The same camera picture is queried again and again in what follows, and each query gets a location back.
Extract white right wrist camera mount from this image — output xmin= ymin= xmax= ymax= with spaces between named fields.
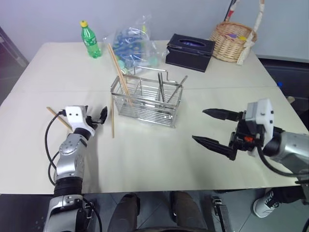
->
xmin=245 ymin=98 xmax=275 ymax=156

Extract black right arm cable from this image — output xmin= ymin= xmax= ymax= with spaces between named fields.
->
xmin=256 ymin=144 xmax=303 ymax=178

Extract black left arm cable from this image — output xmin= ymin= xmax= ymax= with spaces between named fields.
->
xmin=44 ymin=109 xmax=67 ymax=186

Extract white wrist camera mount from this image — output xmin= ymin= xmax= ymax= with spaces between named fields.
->
xmin=245 ymin=98 xmax=275 ymax=156
xmin=64 ymin=105 xmax=96 ymax=136

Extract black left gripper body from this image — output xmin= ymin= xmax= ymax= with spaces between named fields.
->
xmin=84 ymin=115 xmax=100 ymax=130

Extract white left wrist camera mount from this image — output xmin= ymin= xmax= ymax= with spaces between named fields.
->
xmin=64 ymin=105 xmax=96 ymax=136

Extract grey cabinet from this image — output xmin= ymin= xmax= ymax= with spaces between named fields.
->
xmin=0 ymin=26 xmax=29 ymax=81

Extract wooden chopstick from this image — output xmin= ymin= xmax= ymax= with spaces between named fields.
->
xmin=46 ymin=106 xmax=73 ymax=133
xmin=110 ymin=92 xmax=115 ymax=139
xmin=108 ymin=43 xmax=134 ymax=107
xmin=107 ymin=43 xmax=132 ymax=107

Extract black strap with buckle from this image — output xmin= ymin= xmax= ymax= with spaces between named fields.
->
xmin=211 ymin=195 xmax=233 ymax=232

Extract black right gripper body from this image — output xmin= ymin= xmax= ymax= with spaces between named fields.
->
xmin=228 ymin=110 xmax=264 ymax=152

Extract clear plastic bag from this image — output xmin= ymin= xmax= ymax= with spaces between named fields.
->
xmin=102 ymin=14 xmax=170 ymax=76

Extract green plastic bottle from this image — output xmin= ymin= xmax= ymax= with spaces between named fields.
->
xmin=79 ymin=20 xmax=102 ymax=59

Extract white sneaker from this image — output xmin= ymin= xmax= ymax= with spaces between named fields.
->
xmin=253 ymin=189 xmax=281 ymax=218

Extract metal spoon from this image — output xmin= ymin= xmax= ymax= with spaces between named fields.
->
xmin=157 ymin=72 xmax=166 ymax=102
xmin=168 ymin=75 xmax=189 ymax=103

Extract black tissue box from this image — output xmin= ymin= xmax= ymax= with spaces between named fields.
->
xmin=165 ymin=33 xmax=216 ymax=73

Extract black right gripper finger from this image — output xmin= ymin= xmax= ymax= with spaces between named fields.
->
xmin=192 ymin=135 xmax=238 ymax=161
xmin=202 ymin=108 xmax=243 ymax=122

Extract dark rounded shape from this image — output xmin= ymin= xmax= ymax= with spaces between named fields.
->
xmin=107 ymin=192 xmax=141 ymax=232
xmin=169 ymin=190 xmax=209 ymax=231

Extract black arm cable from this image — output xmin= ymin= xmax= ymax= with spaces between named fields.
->
xmin=256 ymin=144 xmax=303 ymax=178
xmin=44 ymin=109 xmax=67 ymax=186

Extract metal wire basket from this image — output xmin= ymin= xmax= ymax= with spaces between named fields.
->
xmin=110 ymin=67 xmax=184 ymax=129

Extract wicker basket with handle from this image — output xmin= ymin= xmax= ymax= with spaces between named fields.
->
xmin=209 ymin=0 xmax=267 ymax=66

